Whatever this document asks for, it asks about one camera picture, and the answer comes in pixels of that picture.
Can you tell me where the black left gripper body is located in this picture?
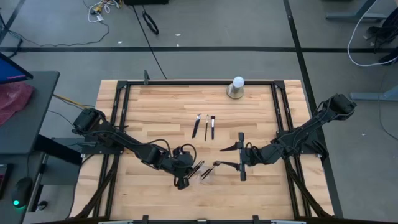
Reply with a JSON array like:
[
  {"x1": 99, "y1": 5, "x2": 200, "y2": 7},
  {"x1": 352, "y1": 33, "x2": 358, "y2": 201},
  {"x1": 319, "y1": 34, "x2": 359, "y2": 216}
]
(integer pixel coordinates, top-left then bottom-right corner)
[{"x1": 169, "y1": 146, "x2": 197, "y2": 191}]

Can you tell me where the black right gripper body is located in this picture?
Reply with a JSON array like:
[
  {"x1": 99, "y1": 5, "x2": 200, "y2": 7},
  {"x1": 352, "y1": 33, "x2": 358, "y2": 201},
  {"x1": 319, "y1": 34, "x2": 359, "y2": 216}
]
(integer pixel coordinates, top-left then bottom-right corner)
[{"x1": 238, "y1": 132, "x2": 261, "y2": 182}]

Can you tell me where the thin black makeup brush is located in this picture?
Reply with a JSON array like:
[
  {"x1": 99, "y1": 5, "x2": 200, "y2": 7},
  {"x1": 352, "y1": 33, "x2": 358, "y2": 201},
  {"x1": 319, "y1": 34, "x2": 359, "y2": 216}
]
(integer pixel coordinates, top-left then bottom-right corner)
[
  {"x1": 185, "y1": 160, "x2": 203, "y2": 179},
  {"x1": 203, "y1": 114, "x2": 210, "y2": 142},
  {"x1": 191, "y1": 113, "x2": 203, "y2": 139},
  {"x1": 188, "y1": 161, "x2": 206, "y2": 180},
  {"x1": 200, "y1": 163, "x2": 216, "y2": 180}
]

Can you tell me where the clear acrylic organizer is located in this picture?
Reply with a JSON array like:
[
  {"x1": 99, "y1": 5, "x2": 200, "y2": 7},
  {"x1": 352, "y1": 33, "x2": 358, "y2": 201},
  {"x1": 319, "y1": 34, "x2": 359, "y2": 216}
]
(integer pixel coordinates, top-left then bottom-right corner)
[{"x1": 178, "y1": 157, "x2": 223, "y2": 187}]

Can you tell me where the white bulb metal-base lamp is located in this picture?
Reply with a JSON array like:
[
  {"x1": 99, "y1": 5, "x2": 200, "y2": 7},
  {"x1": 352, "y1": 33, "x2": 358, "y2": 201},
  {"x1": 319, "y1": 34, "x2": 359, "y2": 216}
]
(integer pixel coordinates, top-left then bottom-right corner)
[{"x1": 226, "y1": 75, "x2": 246, "y2": 100}]

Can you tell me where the grey desk foot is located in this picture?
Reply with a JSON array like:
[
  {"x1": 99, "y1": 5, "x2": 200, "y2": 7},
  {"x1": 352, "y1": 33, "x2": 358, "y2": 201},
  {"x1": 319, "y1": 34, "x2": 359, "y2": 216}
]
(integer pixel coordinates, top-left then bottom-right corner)
[
  {"x1": 325, "y1": 0, "x2": 388, "y2": 23},
  {"x1": 349, "y1": 85, "x2": 398, "y2": 102}
]

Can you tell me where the dark office desk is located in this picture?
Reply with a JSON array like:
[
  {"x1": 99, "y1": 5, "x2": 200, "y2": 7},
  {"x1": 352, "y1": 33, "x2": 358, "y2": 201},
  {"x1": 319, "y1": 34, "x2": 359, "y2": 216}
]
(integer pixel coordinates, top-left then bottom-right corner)
[{"x1": 0, "y1": 70, "x2": 83, "y2": 224}]

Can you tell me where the black computer mouse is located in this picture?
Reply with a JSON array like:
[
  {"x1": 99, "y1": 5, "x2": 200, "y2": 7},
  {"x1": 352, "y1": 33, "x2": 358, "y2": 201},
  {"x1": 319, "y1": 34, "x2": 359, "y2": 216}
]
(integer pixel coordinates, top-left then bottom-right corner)
[{"x1": 11, "y1": 177, "x2": 34, "y2": 208}]

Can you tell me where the computer monitor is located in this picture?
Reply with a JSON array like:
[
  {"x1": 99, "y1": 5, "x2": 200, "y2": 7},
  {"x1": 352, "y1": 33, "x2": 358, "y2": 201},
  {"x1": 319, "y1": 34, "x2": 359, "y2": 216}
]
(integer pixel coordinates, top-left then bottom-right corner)
[{"x1": 0, "y1": 52, "x2": 34, "y2": 85}]

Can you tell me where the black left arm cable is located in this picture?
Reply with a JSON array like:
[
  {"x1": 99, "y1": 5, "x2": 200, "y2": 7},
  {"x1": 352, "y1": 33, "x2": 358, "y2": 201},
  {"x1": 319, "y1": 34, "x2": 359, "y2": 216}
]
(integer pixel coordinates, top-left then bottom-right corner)
[{"x1": 181, "y1": 143, "x2": 198, "y2": 163}]

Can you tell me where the black aluminium table frame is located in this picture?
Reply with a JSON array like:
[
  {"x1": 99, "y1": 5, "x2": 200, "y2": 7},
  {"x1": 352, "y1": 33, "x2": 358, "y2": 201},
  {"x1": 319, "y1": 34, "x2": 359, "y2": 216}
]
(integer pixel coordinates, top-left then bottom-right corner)
[{"x1": 70, "y1": 79, "x2": 335, "y2": 224}]

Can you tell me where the yellow cable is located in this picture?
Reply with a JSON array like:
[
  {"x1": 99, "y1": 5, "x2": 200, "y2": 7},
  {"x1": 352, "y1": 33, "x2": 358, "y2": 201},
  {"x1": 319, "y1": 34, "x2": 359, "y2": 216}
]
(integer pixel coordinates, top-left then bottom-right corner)
[{"x1": 52, "y1": 94, "x2": 91, "y2": 110}]

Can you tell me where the black coiled cable ring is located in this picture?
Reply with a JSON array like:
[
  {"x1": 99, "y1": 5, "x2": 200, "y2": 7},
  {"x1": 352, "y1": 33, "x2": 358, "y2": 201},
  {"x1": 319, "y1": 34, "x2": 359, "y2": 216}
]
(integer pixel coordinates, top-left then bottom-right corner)
[{"x1": 142, "y1": 11, "x2": 160, "y2": 35}]

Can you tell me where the white floor cable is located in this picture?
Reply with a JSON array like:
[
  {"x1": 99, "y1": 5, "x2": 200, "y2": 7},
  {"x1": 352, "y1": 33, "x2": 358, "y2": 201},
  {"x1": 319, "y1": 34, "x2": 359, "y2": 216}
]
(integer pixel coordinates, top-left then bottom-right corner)
[{"x1": 346, "y1": 0, "x2": 398, "y2": 67}]

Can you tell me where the long black floor cable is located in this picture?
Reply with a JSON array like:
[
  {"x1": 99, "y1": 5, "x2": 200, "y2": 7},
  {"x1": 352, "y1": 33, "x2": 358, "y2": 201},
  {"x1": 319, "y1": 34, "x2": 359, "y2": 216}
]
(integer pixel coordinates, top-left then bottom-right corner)
[{"x1": 8, "y1": 21, "x2": 111, "y2": 48}]

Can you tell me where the white cable bundle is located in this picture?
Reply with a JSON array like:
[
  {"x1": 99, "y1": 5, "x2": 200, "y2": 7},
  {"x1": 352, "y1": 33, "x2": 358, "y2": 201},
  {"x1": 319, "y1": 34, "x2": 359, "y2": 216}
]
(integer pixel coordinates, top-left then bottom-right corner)
[{"x1": 82, "y1": 0, "x2": 123, "y2": 24}]

